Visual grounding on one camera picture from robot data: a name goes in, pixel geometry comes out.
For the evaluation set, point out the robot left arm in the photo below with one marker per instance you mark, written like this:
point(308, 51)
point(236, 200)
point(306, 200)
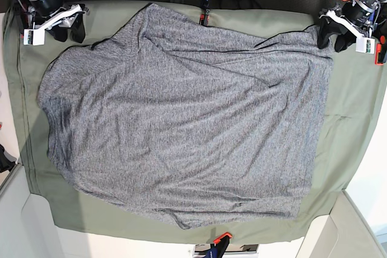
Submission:
point(353, 22)

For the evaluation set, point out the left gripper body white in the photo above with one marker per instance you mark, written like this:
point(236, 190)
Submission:
point(341, 25)

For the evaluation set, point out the orange black clamp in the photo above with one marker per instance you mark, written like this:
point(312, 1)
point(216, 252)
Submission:
point(381, 52)
point(219, 246)
point(204, 18)

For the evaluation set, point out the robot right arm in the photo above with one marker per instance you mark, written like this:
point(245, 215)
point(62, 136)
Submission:
point(35, 12)

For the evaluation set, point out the grey heathered T-shirt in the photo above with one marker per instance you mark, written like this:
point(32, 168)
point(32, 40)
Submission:
point(188, 124)

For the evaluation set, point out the orange black clamp top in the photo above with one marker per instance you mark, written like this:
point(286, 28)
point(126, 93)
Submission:
point(204, 18)

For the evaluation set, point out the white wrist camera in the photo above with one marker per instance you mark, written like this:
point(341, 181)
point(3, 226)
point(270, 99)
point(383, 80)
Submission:
point(365, 45)
point(34, 37)

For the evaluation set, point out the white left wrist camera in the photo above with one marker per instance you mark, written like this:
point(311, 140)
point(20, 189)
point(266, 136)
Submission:
point(365, 45)

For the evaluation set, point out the orange black clamp right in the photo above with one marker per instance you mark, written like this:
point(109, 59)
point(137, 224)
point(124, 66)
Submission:
point(381, 52)

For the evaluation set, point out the orange black clamp bottom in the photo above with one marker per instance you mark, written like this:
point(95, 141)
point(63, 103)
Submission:
point(219, 246)

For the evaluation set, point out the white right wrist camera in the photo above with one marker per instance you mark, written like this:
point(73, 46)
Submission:
point(34, 37)

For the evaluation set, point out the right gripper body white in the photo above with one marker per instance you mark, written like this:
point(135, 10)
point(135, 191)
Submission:
point(65, 18)

